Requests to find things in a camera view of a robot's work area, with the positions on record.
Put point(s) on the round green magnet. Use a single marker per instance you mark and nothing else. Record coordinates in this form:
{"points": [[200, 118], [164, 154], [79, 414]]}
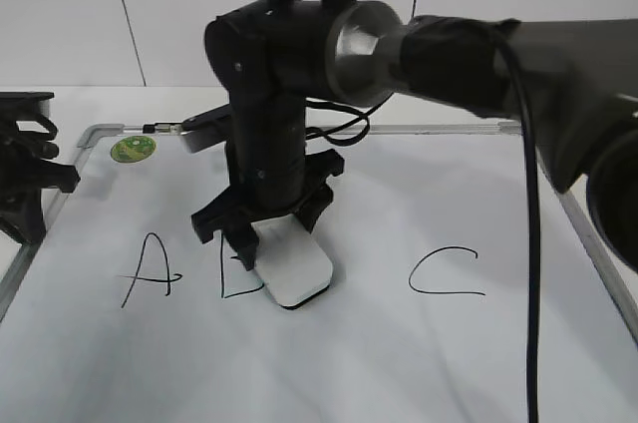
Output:
{"points": [[133, 149]]}

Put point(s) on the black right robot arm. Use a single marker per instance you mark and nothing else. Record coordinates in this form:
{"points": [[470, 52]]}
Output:
{"points": [[576, 79]]}

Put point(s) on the white board with grey frame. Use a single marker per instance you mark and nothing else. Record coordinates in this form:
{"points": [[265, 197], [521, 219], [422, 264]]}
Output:
{"points": [[125, 316]]}

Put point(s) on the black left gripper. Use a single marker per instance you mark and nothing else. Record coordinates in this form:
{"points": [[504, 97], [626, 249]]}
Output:
{"points": [[27, 148]]}

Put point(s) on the white board eraser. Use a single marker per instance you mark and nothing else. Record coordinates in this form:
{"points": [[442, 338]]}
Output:
{"points": [[290, 262]]}

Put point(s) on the black and silver board clip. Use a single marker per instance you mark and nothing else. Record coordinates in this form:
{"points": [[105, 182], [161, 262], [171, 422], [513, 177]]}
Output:
{"points": [[162, 128]]}

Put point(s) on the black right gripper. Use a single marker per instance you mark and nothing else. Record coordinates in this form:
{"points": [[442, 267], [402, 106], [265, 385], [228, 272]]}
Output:
{"points": [[301, 190]]}

